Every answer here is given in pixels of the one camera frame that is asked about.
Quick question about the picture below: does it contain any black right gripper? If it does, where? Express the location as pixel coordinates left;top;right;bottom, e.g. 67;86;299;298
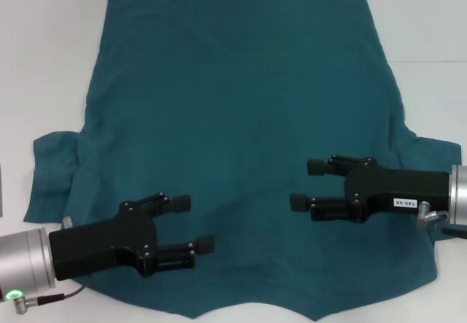
290;154;450;224

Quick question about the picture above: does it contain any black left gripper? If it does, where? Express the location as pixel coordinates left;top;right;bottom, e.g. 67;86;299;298
48;192;215;281

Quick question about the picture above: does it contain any teal blue t-shirt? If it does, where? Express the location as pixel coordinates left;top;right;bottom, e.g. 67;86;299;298
23;0;461;321

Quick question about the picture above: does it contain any right gripper cable with plugs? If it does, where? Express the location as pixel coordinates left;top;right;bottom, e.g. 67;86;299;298
417;201;467;238

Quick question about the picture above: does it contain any gripper cable with plugs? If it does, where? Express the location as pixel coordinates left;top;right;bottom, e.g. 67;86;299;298
12;216;88;316
417;201;467;238

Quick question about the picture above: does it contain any left gripper cable with plugs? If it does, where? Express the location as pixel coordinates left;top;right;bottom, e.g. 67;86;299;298
12;216;88;316

